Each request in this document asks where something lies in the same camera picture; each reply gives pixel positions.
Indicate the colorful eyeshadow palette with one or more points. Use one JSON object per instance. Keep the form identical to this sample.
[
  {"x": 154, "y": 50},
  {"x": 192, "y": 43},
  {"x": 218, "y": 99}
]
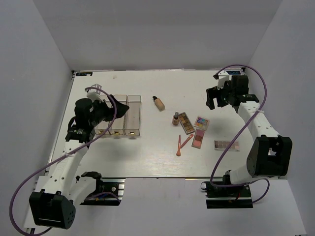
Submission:
[{"x": 201, "y": 123}]

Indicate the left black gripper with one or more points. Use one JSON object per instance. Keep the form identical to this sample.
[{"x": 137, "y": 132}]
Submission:
[{"x": 110, "y": 111}]

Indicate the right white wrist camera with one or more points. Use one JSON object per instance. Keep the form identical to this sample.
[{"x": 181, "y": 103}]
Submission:
[{"x": 221, "y": 78}]

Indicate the long nude eyeshadow palette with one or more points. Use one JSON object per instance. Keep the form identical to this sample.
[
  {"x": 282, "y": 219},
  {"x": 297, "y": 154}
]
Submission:
[{"x": 222, "y": 145}]

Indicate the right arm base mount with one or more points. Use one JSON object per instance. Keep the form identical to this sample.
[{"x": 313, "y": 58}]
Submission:
[{"x": 226, "y": 198}]

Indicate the brown eyeshadow palette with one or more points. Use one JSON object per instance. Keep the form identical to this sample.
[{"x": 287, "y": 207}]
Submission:
[{"x": 186, "y": 123}]

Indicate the middle clear organizer bin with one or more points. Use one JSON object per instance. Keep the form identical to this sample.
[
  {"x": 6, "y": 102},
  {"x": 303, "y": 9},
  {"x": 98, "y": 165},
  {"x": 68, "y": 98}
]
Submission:
[{"x": 117, "y": 129}]

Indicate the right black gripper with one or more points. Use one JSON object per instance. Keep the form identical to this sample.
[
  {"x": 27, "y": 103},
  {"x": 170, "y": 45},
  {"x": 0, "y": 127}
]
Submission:
[{"x": 212, "y": 93}]

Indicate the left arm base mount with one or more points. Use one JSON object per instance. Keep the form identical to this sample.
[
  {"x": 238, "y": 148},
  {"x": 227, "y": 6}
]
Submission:
[{"x": 108, "y": 192}]

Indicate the orange makeup brush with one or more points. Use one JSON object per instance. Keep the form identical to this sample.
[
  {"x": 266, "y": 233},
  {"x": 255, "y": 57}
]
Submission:
[{"x": 178, "y": 153}]

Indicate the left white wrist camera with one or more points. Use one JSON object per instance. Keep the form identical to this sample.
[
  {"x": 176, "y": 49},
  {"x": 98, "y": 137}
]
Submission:
[{"x": 94, "y": 91}]

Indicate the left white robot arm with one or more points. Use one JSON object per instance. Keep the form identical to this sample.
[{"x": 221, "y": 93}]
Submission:
[{"x": 54, "y": 206}]

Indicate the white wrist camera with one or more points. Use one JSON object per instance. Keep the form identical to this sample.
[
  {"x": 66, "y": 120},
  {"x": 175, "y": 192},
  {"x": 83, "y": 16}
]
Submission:
[
  {"x": 94, "y": 91},
  {"x": 221, "y": 78}
]

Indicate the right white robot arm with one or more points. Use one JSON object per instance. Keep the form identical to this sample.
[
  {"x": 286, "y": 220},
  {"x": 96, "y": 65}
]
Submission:
[{"x": 270, "y": 153}]

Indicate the pink blush palette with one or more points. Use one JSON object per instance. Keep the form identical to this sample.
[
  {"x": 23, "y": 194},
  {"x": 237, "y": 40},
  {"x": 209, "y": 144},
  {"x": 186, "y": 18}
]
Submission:
[{"x": 198, "y": 137}]

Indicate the beige foundation pump bottle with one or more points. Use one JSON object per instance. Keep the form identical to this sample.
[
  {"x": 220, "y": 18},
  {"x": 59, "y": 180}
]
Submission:
[{"x": 159, "y": 104}]

